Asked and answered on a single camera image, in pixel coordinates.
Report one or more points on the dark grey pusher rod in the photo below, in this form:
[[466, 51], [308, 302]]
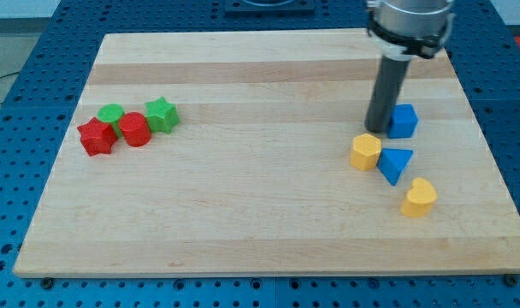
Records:
[[388, 82]]

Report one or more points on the blue cube block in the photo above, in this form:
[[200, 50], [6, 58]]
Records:
[[403, 122]]

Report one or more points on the yellow hexagon block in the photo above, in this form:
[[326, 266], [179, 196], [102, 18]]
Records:
[[365, 151]]

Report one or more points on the wooden board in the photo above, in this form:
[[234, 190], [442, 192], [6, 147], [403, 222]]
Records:
[[255, 180]]

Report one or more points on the green star block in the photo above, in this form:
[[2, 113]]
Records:
[[161, 115]]

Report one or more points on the red cylinder block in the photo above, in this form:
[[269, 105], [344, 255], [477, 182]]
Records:
[[135, 129]]

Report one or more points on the blue triangle block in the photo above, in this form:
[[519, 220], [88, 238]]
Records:
[[392, 163]]

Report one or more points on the green cylinder block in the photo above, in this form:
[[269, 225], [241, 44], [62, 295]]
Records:
[[111, 114]]

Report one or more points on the red star block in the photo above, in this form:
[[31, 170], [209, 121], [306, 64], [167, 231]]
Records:
[[97, 137]]

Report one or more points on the yellow heart block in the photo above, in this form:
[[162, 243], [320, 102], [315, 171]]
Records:
[[419, 199]]

